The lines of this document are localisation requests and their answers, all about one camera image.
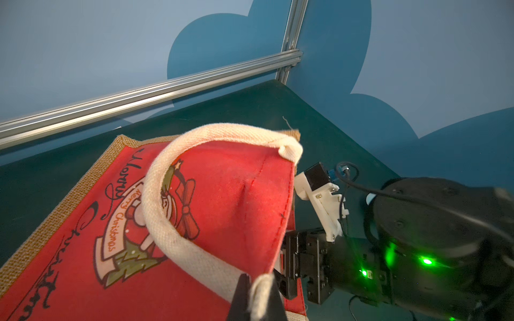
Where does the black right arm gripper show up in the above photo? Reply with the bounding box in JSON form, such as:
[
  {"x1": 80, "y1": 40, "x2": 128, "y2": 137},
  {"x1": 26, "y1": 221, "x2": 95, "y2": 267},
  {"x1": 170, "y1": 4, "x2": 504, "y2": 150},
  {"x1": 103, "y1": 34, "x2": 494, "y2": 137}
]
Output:
[{"x1": 274, "y1": 230, "x2": 386, "y2": 305}]

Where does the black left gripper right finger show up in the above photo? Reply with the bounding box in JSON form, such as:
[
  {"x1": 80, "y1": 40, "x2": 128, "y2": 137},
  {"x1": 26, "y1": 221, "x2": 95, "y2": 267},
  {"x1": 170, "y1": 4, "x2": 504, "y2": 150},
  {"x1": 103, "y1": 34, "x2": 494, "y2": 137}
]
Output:
[{"x1": 266, "y1": 280, "x2": 288, "y2": 321}]

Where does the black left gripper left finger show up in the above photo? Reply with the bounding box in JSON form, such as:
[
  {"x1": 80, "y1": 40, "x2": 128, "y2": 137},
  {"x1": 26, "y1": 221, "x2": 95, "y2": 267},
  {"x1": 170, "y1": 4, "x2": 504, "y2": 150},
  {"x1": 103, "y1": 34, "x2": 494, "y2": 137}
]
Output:
[{"x1": 226, "y1": 274, "x2": 250, "y2": 321}]

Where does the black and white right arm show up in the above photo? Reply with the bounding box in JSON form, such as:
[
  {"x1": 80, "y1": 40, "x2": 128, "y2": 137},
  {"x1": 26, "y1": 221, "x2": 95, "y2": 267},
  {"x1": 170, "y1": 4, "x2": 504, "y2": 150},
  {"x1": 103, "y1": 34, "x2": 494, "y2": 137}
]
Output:
[{"x1": 275, "y1": 178, "x2": 513, "y2": 320}]

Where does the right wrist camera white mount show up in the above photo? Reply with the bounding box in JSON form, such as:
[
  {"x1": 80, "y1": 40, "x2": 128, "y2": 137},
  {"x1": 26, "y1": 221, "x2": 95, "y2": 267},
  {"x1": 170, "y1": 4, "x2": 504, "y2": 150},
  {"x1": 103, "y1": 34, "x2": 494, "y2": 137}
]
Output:
[{"x1": 294, "y1": 163, "x2": 349, "y2": 243}]

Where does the right aluminium frame post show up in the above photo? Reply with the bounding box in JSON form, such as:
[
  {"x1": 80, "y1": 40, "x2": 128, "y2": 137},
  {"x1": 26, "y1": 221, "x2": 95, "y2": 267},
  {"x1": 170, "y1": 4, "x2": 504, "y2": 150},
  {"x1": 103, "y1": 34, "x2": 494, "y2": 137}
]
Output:
[{"x1": 275, "y1": 0, "x2": 310, "y2": 84}]

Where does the horizontal aluminium frame rail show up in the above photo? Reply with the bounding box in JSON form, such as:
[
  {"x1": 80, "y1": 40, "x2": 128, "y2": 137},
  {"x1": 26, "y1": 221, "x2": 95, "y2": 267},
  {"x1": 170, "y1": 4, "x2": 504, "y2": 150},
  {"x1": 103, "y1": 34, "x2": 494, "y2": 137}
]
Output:
[{"x1": 1, "y1": 49, "x2": 303, "y2": 150}]

